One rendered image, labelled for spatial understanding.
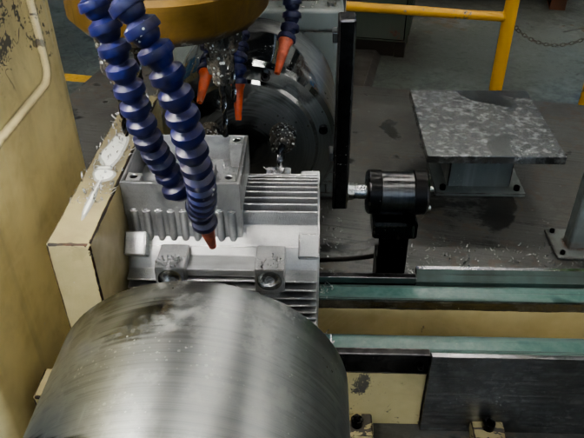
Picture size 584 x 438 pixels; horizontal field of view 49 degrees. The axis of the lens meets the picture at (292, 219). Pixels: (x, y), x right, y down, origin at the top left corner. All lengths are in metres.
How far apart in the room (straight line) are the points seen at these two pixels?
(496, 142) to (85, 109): 0.95
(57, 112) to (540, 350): 0.64
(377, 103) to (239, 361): 1.20
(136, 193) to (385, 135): 0.87
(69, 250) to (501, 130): 0.88
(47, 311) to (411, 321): 0.46
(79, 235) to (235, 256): 0.17
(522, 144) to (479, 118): 0.11
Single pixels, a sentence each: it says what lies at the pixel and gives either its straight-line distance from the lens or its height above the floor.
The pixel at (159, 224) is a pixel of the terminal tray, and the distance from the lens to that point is 0.68.
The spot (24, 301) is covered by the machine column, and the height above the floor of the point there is 1.01.
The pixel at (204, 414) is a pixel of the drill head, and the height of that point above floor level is 1.16.
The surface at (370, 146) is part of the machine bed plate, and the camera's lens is 1.41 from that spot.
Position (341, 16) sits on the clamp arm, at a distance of 0.75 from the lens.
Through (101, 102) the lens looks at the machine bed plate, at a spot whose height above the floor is 0.80.
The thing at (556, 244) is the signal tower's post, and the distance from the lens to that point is 1.19.
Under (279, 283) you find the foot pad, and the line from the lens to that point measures 0.65.
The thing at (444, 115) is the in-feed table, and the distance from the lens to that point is 1.29.
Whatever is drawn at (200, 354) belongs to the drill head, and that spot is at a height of 1.16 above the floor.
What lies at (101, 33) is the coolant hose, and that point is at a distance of 0.45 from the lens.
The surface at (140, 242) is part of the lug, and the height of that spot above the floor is 1.09.
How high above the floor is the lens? 1.49
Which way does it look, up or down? 36 degrees down
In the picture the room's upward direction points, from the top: 1 degrees counter-clockwise
